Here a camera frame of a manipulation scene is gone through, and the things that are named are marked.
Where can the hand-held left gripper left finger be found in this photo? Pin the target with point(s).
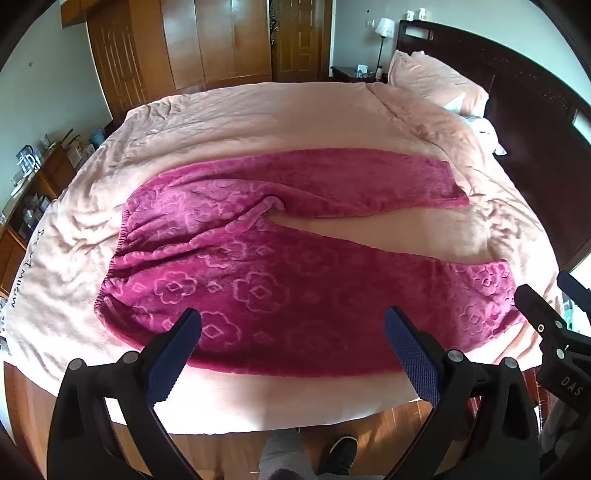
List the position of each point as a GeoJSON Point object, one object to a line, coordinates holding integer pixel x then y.
{"type": "Point", "coordinates": [173, 357]}

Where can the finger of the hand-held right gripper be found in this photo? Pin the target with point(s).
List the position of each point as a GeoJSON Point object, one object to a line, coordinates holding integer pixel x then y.
{"type": "Point", "coordinates": [575, 286]}
{"type": "Point", "coordinates": [538, 311]}

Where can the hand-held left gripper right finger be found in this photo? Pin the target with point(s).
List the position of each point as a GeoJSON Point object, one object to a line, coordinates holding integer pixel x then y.
{"type": "Point", "coordinates": [413, 357]}

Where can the magenta fleece pants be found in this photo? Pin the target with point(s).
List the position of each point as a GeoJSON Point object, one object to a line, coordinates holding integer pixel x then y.
{"type": "Point", "coordinates": [277, 277]}

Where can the person's grey trouser leg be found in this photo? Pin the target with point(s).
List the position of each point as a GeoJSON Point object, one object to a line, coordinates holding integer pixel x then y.
{"type": "Point", "coordinates": [284, 454]}

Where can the white pillow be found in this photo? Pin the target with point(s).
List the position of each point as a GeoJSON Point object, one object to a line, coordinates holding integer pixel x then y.
{"type": "Point", "coordinates": [485, 127]}

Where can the dark wooden headboard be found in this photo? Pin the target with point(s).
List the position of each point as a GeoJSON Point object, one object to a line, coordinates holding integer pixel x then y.
{"type": "Point", "coordinates": [531, 83]}

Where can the wooden side cabinet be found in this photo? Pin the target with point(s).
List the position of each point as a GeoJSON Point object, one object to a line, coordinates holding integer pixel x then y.
{"type": "Point", "coordinates": [41, 184]}

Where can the clear electric kettle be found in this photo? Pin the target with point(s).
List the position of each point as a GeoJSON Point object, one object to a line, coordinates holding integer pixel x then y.
{"type": "Point", "coordinates": [26, 159]}

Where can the pink bed blanket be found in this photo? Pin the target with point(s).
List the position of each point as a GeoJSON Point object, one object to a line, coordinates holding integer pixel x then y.
{"type": "Point", "coordinates": [258, 120]}

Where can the pink pillow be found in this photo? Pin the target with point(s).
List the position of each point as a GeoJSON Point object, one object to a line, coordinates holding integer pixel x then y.
{"type": "Point", "coordinates": [429, 78]}

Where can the dark wooden nightstand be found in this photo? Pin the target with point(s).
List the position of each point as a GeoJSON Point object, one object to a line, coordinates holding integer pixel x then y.
{"type": "Point", "coordinates": [344, 73]}

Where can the brown wooden wardrobe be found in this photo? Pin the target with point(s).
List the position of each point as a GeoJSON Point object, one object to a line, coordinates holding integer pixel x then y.
{"type": "Point", "coordinates": [184, 41]}

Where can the white bedside lamp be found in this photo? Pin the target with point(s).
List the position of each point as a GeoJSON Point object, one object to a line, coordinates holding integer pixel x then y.
{"type": "Point", "coordinates": [383, 27]}

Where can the brown wooden door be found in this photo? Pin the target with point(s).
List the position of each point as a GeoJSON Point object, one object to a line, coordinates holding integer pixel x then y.
{"type": "Point", "coordinates": [300, 37]}

